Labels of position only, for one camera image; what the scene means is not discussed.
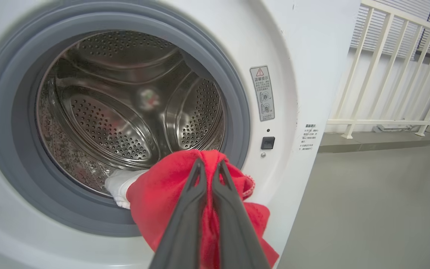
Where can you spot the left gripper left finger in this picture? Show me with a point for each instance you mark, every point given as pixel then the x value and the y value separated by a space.
pixel 185 224

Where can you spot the cream metal railing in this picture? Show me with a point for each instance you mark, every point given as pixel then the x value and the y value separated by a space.
pixel 357 93

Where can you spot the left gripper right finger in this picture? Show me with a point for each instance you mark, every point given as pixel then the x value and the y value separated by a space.
pixel 233 224

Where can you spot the red cloth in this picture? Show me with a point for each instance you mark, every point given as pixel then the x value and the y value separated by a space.
pixel 155 201

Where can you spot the white front-load washing machine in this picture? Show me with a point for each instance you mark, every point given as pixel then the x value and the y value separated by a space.
pixel 304 56

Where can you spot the white floor power strip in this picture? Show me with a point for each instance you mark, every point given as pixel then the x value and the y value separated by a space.
pixel 392 128

